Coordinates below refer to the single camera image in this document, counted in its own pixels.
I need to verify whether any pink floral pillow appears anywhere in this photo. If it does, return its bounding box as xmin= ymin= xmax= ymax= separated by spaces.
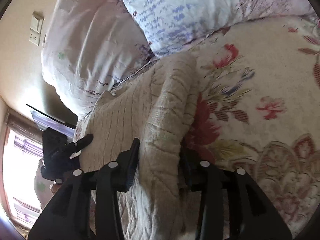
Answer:
xmin=41 ymin=0 xmax=153 ymax=117

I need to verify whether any person's left hand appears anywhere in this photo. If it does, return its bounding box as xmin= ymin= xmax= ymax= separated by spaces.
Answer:
xmin=49 ymin=183 xmax=62 ymax=195

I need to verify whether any floral quilt bedspread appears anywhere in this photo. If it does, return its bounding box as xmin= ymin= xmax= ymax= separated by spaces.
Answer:
xmin=176 ymin=16 xmax=319 ymax=239

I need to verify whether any beige cable-knit sweater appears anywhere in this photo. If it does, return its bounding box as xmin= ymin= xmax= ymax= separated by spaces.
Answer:
xmin=76 ymin=53 xmax=199 ymax=239

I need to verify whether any white blue-print pillow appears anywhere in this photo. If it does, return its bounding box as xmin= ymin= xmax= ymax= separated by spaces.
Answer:
xmin=120 ymin=0 xmax=313 ymax=57

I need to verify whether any white wall switch outlet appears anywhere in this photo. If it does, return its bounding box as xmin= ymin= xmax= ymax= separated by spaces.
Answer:
xmin=29 ymin=12 xmax=44 ymax=46

